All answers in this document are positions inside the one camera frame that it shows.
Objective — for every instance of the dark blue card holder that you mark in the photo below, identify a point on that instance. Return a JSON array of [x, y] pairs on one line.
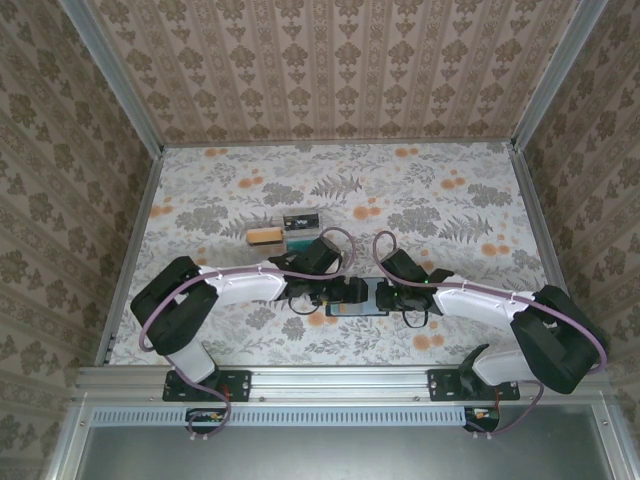
[[350, 310]]

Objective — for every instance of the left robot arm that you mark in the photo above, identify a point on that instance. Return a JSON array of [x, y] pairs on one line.
[[240, 287]]

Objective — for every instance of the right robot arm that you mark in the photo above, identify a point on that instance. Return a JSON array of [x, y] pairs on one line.
[[480, 302]]

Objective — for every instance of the teal card stack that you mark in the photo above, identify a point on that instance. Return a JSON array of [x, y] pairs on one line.
[[297, 245]]

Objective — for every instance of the black VIP card stack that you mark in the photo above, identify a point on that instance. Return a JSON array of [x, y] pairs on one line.
[[301, 222]]

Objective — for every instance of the gold card stack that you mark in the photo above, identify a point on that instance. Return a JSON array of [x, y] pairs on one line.
[[266, 236]]

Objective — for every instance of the clear acrylic card organizer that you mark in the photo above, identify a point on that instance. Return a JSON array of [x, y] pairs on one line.
[[265, 220]]

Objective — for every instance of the grey metal panel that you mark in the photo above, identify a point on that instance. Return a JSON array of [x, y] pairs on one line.
[[350, 455]]

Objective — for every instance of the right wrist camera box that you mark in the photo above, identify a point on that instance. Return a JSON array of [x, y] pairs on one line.
[[405, 267]]

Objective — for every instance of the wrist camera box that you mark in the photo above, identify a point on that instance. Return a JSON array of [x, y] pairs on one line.
[[324, 255], [405, 267]]

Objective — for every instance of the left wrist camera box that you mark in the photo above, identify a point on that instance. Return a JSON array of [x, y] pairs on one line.
[[324, 255]]

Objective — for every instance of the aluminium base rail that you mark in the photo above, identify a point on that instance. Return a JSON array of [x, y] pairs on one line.
[[340, 382]]

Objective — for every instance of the aluminium table side rail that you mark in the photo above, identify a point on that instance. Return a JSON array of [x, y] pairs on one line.
[[542, 225], [136, 240]]

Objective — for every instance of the aluminium frame post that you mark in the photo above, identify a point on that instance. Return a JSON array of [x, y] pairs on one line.
[[112, 80], [560, 75]]

